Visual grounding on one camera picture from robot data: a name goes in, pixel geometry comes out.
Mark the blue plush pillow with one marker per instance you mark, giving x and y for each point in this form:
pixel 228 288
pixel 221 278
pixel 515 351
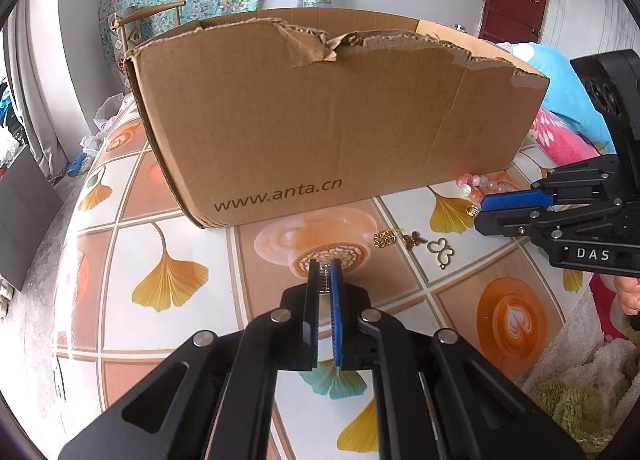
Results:
pixel 565 90

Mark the brown cardboard box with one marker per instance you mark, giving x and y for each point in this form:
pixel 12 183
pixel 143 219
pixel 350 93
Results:
pixel 325 130

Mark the ginkgo print tablecloth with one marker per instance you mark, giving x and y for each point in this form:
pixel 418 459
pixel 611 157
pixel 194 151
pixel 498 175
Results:
pixel 210 250

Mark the blue slipper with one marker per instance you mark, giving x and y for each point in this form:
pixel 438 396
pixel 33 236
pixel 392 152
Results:
pixel 77 165

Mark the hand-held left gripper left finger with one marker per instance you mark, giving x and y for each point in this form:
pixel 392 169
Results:
pixel 312 310

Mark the gold butterfly charm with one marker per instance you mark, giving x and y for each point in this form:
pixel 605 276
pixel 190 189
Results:
pixel 433 246

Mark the bronze butterfly charm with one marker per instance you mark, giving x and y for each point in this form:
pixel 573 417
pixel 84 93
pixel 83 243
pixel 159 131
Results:
pixel 414 240

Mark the white plastic bag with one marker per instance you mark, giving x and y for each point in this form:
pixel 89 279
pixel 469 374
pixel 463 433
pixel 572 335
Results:
pixel 107 113

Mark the pile of clothes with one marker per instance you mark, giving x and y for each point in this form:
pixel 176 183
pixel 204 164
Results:
pixel 7 110

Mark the pink floral blanket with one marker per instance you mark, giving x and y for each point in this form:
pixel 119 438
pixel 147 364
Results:
pixel 565 140

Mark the wooden chair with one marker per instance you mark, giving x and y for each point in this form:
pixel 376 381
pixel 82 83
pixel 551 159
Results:
pixel 150 12

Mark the white shoe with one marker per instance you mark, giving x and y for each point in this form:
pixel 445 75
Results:
pixel 4 292

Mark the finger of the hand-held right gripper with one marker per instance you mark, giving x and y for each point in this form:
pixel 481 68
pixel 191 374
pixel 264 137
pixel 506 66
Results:
pixel 505 226
pixel 515 201

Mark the white and green fleece clothing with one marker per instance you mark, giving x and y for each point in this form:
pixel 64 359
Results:
pixel 600 365

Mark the black board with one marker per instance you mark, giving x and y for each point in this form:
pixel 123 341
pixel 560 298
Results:
pixel 25 215

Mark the person's right hand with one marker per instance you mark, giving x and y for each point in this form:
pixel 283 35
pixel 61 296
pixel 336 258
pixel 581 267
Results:
pixel 629 295

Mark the white panelled door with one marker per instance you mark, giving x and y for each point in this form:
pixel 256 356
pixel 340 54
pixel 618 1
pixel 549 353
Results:
pixel 590 0

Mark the grey curtain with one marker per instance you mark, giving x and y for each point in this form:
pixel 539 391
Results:
pixel 40 115

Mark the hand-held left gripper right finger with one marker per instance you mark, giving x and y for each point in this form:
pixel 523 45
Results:
pixel 337 310

